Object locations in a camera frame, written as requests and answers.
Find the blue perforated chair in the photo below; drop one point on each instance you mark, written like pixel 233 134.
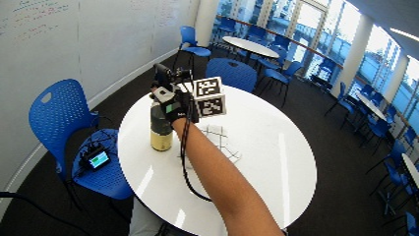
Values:
pixel 280 76
pixel 59 111
pixel 233 73
pixel 192 42

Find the white cube of black markers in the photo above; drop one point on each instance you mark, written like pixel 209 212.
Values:
pixel 209 98

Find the dark bottle with yellow base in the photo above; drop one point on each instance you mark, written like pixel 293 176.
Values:
pixel 162 132

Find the white round column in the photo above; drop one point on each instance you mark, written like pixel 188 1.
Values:
pixel 354 59
pixel 207 21

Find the small white round table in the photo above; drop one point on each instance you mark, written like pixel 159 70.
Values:
pixel 251 47

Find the group of distant blue chairs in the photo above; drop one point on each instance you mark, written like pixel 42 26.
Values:
pixel 256 32
pixel 393 177

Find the small black device with screen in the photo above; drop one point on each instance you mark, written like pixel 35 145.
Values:
pixel 99 159

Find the wooden handrail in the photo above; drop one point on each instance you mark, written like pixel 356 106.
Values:
pixel 288 37

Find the large white round table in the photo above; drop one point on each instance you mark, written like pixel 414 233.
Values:
pixel 271 164

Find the person's grey trousers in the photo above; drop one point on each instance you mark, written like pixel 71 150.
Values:
pixel 147 219

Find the white table by window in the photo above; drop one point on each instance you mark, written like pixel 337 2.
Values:
pixel 413 168
pixel 372 105

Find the long ceiling light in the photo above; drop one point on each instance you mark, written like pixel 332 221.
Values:
pixel 404 33

